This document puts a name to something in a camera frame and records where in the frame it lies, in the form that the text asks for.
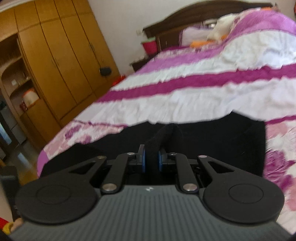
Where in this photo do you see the black knit cardigan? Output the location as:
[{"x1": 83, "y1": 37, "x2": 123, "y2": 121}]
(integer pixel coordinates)
[{"x1": 40, "y1": 112, "x2": 266, "y2": 177}]

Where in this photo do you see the small black hanging bag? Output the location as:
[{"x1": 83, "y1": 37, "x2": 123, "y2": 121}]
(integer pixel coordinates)
[{"x1": 99, "y1": 67, "x2": 112, "y2": 77}]

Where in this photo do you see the white container on shelf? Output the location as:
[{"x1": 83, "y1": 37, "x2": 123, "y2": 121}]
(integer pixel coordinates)
[{"x1": 22, "y1": 88, "x2": 40, "y2": 108}]

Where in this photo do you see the pink floral bed quilt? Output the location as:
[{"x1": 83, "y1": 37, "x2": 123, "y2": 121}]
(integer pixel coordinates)
[{"x1": 37, "y1": 9, "x2": 295, "y2": 233}]

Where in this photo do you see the wooden wardrobe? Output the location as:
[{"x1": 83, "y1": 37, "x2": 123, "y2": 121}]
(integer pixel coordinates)
[{"x1": 1, "y1": 1, "x2": 119, "y2": 149}]

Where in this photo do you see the red plastic bucket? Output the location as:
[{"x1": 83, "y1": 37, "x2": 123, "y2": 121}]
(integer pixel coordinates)
[{"x1": 141, "y1": 37, "x2": 158, "y2": 56}]

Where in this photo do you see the lilac pillow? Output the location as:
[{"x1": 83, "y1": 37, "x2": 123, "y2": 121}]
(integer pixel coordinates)
[{"x1": 179, "y1": 25, "x2": 213, "y2": 47}]

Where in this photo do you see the dark wooden headboard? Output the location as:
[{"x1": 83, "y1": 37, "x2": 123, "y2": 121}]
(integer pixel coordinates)
[{"x1": 143, "y1": 1, "x2": 272, "y2": 52}]

